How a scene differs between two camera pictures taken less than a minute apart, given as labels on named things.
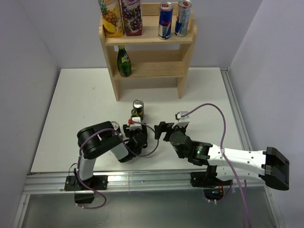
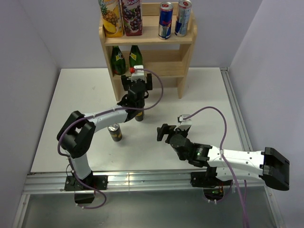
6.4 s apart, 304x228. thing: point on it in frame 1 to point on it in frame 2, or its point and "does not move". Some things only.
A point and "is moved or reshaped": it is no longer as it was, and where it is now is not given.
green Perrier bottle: x=134 y=112 is moved or reshaped
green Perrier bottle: x=124 y=63 is moved or reshaped
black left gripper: x=128 y=132 to x=126 y=83
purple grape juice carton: x=132 y=10 does not move
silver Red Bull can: x=183 y=19 does not move
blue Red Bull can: x=165 y=20 does not move
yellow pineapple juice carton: x=112 y=18 does not move
